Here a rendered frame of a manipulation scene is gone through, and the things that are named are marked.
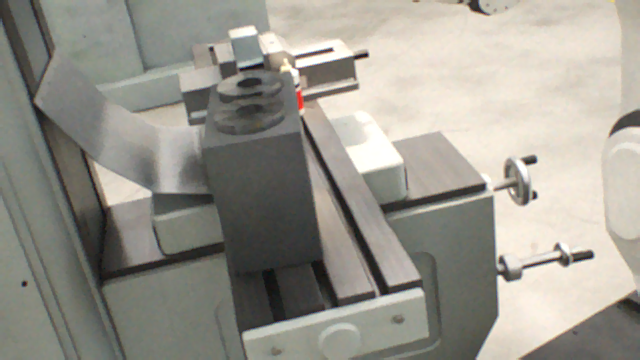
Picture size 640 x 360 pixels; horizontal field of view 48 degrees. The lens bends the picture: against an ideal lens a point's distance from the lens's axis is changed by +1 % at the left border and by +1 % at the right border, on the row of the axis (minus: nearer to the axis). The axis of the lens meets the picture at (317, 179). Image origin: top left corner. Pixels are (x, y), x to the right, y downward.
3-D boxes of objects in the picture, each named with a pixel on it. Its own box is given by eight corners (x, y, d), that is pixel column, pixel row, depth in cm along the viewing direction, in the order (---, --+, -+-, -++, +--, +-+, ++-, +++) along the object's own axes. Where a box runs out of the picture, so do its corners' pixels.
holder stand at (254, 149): (312, 182, 113) (291, 61, 103) (324, 260, 93) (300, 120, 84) (236, 195, 113) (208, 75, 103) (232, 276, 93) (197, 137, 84)
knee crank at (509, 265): (585, 251, 161) (585, 228, 158) (599, 265, 156) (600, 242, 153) (491, 274, 159) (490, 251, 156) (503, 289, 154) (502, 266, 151)
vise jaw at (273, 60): (285, 49, 152) (282, 30, 150) (296, 66, 141) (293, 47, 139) (258, 55, 151) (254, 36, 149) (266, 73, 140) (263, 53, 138)
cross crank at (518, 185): (524, 187, 171) (523, 143, 166) (548, 211, 161) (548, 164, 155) (460, 202, 169) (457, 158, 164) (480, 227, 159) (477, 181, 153)
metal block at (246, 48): (259, 53, 148) (253, 25, 145) (263, 62, 142) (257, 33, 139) (234, 59, 147) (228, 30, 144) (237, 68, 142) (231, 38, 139)
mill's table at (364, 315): (280, 54, 198) (275, 26, 194) (435, 339, 89) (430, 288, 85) (197, 71, 195) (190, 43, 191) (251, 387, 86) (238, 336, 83)
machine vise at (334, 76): (343, 67, 157) (336, 17, 152) (361, 89, 144) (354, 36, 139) (185, 101, 153) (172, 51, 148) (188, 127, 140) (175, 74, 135)
